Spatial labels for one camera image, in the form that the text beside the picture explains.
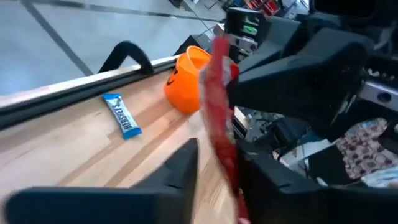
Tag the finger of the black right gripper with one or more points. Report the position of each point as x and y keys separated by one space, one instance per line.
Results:
x=304 y=81
x=280 y=37

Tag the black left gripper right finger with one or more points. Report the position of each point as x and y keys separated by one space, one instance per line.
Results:
x=311 y=205

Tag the orange pumpkin bucket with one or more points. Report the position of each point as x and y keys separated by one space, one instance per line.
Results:
x=183 y=90

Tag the floral patterned cloth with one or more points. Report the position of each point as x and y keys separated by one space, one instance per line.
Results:
x=363 y=152

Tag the white blue Hershey's bar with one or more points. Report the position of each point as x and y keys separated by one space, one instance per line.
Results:
x=122 y=116

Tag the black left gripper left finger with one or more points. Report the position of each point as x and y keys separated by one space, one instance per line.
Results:
x=109 y=205

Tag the red Skittles packet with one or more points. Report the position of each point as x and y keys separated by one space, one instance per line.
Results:
x=217 y=118

